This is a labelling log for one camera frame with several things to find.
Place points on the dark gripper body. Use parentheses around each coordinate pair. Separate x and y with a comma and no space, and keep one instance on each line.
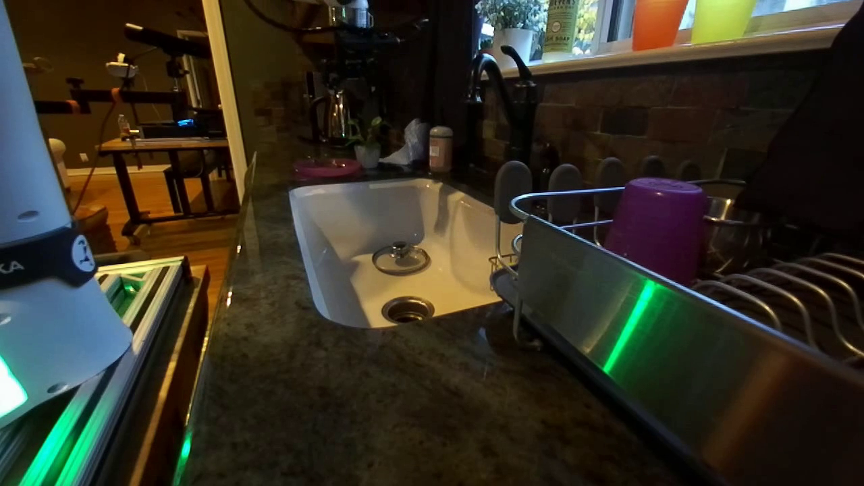
(356,14)

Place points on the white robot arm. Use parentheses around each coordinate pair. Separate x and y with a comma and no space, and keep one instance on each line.
(44,299)

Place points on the stainless steel dish rack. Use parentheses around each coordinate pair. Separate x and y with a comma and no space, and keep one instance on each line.
(683,361)

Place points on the glass coffee pot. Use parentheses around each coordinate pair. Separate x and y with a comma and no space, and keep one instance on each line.
(336,117)

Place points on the small potted green plant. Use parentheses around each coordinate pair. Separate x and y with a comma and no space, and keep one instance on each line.
(368,149)

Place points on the crumpled white tissue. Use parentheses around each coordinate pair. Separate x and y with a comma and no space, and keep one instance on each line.
(409,144)

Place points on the potted plant in white pot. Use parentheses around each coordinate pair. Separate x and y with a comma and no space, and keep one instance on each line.
(513,23)

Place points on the black kitchen faucet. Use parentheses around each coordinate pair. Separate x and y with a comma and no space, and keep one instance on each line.
(520,99)

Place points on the white rectangular sink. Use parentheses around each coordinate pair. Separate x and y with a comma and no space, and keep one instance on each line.
(360,216)

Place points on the green bottle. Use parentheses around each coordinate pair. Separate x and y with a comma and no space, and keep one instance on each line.
(559,23)

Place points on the black table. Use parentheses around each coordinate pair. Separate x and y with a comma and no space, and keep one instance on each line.
(163,148)

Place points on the metal sink strainer plug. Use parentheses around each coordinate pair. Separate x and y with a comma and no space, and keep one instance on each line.
(399,258)

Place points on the round sink drain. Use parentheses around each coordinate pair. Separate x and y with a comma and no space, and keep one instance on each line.
(409,308)

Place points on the orange plastic cup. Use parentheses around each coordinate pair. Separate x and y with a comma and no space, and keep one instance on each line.
(656,23)

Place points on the white window sill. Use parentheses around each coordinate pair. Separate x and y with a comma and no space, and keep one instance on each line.
(683,52)

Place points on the lime green plastic cup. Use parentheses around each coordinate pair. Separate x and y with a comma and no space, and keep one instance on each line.
(718,17)

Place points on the purple plastic cup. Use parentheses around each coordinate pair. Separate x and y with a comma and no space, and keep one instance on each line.
(656,226)

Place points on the clear glass in rack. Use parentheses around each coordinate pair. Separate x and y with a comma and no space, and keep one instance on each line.
(729,231)

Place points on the black stand with green lights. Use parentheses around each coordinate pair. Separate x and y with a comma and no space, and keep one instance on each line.
(109,396)

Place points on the large black board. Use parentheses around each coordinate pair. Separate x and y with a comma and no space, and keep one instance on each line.
(811,135)

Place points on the white door frame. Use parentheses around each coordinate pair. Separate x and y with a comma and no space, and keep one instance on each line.
(225,99)

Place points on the black camera stand rig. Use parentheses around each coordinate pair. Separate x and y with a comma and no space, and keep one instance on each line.
(179,83)

